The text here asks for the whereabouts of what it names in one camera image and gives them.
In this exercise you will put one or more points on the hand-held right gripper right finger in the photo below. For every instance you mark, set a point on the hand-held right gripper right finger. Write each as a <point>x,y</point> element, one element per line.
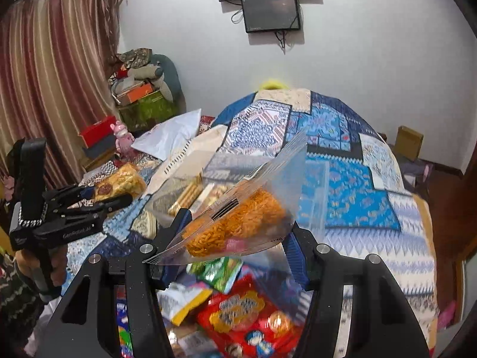
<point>294,253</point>

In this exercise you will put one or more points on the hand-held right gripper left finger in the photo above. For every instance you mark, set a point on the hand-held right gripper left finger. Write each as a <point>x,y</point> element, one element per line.
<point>178,225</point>

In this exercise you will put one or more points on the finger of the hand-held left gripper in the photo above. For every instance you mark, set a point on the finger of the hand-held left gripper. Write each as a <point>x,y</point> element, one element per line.
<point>111,203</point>
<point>70,194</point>

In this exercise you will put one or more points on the clear plastic storage box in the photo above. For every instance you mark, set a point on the clear plastic storage box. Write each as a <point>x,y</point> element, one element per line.
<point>316,197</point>

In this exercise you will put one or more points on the clear bag of orange sticks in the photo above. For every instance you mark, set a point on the clear bag of orange sticks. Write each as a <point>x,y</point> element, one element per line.
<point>238,212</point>

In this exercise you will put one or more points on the person's left forearm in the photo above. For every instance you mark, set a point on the person's left forearm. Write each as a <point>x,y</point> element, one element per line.
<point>15,302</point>

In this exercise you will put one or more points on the person's left hand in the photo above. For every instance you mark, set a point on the person's left hand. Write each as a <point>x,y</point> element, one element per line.
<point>58,268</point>

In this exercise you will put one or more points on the bag of yellow crisps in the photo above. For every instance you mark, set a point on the bag of yellow crisps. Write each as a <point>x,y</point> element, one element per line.
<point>119,182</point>

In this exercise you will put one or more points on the biscuit sticks pack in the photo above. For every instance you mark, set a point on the biscuit sticks pack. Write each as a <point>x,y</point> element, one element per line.
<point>184,197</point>

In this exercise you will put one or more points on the green snack packet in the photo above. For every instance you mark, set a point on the green snack packet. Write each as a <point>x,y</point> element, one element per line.
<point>218,272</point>

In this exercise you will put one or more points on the pink toy figure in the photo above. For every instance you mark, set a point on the pink toy figure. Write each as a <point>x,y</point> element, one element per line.
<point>123,136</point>

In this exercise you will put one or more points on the red box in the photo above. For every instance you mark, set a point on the red box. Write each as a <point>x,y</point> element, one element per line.
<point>97,130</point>

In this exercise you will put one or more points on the white and yellow snack packet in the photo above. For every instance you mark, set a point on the white and yellow snack packet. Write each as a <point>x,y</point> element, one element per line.
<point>182,300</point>

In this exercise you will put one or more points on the red snack packet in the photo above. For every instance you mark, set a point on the red snack packet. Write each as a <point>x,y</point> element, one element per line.
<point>242,313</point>

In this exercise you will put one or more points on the white pillow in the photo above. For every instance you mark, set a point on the white pillow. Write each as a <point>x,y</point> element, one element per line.
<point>171,134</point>

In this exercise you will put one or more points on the patchwork blanket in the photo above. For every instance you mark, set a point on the patchwork blanket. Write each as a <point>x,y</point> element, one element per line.
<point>335,164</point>

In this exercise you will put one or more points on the orange shoe box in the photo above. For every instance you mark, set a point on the orange shoe box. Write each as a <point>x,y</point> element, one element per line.
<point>136,93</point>

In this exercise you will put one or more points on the striped curtain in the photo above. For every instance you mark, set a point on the striped curtain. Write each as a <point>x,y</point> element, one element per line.
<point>52,74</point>

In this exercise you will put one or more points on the plush toy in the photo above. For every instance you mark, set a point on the plush toy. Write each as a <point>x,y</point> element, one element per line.
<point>152,74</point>

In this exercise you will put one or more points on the brown cardboard box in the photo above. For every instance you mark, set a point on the brown cardboard box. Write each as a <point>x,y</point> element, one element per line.
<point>409,142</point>

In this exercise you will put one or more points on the yellow fluffy thing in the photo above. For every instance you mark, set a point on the yellow fluffy thing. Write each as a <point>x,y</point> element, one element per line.
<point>274,84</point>

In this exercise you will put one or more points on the small black monitor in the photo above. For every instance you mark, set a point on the small black monitor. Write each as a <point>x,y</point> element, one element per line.
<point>272,13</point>

